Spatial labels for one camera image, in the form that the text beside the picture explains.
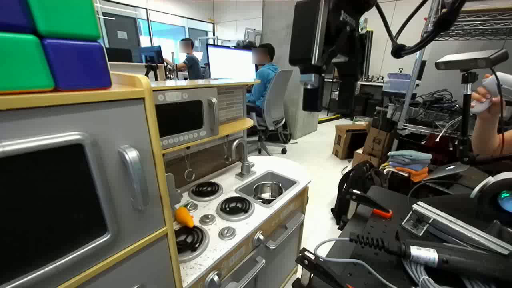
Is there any grey office chair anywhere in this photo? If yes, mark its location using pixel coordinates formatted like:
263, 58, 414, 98
247, 69, 295, 157

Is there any grey flat laptop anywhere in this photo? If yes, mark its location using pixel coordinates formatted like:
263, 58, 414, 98
418, 162, 471, 184

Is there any grey wooden toy kitchen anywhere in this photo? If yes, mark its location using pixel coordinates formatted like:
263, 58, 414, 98
0, 71, 311, 288

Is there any blue toy block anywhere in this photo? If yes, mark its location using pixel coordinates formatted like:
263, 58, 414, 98
0, 0, 34, 34
41, 37, 113, 91

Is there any white lit computer monitor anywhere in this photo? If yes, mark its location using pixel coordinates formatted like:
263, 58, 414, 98
204, 43, 257, 83

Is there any robot base with teal light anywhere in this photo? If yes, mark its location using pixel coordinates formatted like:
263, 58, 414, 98
468, 170, 512, 229

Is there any orange object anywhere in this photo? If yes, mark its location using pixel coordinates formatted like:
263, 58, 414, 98
394, 165, 430, 184

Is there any silver metal pole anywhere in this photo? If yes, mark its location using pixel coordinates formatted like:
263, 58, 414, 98
394, 0, 444, 131

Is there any brown cardboard box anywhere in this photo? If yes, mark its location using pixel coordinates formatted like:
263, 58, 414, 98
350, 147, 383, 170
330, 122, 369, 162
361, 125, 396, 160

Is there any folded blue cloth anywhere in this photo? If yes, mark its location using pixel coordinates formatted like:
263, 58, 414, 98
386, 149, 433, 168

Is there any red handled black clamp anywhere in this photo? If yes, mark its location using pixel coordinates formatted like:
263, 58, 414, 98
343, 187, 394, 223

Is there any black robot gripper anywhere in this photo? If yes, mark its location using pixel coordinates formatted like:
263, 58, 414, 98
287, 0, 327, 114

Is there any silver oven door handle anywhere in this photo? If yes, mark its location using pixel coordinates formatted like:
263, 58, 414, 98
252, 211, 305, 251
202, 255, 266, 288

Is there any black toy stove burner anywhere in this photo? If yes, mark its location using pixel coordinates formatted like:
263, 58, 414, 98
214, 194, 255, 223
186, 179, 225, 203
174, 224, 210, 264

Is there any silver metal pot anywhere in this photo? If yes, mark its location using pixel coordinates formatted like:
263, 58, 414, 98
250, 179, 284, 205

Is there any black camera stand pole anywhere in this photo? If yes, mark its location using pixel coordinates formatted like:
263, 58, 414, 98
458, 69, 478, 163

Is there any grey stereo camera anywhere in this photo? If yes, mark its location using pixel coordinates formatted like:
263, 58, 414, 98
433, 48, 510, 72

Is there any green toy block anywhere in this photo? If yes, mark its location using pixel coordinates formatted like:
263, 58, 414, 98
0, 31, 55, 95
26, 0, 102, 42

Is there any silver aluminium extrusion bar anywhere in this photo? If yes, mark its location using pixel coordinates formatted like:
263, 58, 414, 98
399, 200, 512, 256

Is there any orange carrot plush toy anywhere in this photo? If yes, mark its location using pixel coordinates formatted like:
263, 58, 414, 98
172, 205, 196, 231

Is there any white handheld controller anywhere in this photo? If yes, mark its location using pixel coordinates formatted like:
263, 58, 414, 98
470, 71, 512, 115

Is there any person's bare forearm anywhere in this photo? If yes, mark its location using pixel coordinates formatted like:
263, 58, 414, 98
470, 103, 512, 160

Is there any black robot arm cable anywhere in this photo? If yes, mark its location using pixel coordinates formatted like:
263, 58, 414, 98
370, 0, 468, 61

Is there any silver cabinet door handle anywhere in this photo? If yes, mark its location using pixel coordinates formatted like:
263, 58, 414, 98
116, 144, 148, 213

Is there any dark computer monitor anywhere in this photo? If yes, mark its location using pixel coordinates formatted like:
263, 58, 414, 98
138, 45, 164, 66

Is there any person's bare hand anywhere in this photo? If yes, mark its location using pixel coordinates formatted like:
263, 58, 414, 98
468, 85, 503, 117

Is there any black power tool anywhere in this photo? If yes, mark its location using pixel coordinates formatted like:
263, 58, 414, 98
346, 231, 512, 285

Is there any person in dark shirt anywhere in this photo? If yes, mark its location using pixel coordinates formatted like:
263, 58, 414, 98
174, 37, 204, 82

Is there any black tripod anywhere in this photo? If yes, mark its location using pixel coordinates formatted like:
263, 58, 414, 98
142, 63, 161, 83

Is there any black bag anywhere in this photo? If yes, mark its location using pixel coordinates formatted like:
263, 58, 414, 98
329, 159, 383, 232

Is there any grey toy microwave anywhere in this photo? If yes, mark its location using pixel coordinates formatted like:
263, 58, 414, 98
151, 87, 220, 152

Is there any silver toy faucet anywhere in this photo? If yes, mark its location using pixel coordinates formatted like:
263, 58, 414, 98
230, 138, 257, 181

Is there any person in blue shirt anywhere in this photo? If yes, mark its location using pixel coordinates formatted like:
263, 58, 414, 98
244, 42, 279, 119

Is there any blue plastic bin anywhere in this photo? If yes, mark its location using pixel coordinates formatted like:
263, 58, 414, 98
380, 72, 423, 98

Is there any white cable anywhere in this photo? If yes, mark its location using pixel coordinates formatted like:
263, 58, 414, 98
311, 237, 398, 288

